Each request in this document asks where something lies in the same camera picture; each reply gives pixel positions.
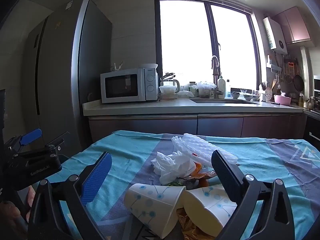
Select person's left hand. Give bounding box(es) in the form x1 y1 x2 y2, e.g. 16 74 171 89
0 185 37 240

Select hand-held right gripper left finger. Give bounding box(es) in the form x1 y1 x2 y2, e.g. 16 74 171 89
27 151 113 240

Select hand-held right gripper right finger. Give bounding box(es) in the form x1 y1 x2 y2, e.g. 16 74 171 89
211 150 295 240

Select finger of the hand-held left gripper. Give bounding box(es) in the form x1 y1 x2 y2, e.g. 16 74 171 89
42 131 72 156
4 128 42 155

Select grey refrigerator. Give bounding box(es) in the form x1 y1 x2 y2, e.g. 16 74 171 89
21 0 113 153

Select plastic-covered container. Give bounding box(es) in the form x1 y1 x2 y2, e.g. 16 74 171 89
196 81 217 98

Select white microwave oven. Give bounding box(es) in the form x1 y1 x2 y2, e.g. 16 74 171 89
100 68 159 104

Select pink bowl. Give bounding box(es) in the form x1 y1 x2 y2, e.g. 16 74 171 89
274 94 292 106

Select metal kitchen faucet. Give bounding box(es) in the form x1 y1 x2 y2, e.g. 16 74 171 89
211 55 225 98

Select white blue-dotted paper cup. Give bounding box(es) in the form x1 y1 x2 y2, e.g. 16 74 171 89
124 183 187 239
183 184 238 237

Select white utensil holder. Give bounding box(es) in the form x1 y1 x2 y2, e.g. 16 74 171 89
259 81 267 102

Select kitchen sink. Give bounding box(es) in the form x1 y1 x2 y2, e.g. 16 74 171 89
189 97 260 105

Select hanging frying pan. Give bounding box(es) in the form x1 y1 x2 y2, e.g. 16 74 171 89
293 74 305 92

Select white tissue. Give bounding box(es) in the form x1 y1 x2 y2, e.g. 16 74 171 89
151 151 196 185

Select white wall rack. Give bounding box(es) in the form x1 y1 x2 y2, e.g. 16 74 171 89
266 54 282 72

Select teal and grey blanket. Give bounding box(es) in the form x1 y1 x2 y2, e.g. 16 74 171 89
52 130 320 240

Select gold foil wrapper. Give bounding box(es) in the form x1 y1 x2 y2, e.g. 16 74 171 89
176 207 203 240

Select brown lower cabinets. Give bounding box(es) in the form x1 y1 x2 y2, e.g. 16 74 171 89
88 114 304 145

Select pink wall cabinet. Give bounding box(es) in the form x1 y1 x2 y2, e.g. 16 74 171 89
272 6 312 45

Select white foam net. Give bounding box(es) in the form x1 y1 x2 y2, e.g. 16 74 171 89
171 133 238 168

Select black oven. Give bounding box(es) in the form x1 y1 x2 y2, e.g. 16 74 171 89
303 110 320 145

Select white soap bottle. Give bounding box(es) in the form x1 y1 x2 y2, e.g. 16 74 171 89
217 73 227 98

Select orange peel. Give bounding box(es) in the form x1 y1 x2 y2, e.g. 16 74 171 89
191 162 203 178

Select white water heater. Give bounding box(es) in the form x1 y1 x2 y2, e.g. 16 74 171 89
262 17 288 55

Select white bowl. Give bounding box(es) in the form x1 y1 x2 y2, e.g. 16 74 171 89
159 85 178 95

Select kitchen window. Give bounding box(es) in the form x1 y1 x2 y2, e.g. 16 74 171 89
154 0 262 98

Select glass kettle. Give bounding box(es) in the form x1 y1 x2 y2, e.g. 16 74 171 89
160 72 180 94

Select kitchen countertop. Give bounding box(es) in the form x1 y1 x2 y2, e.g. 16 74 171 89
82 97 304 117

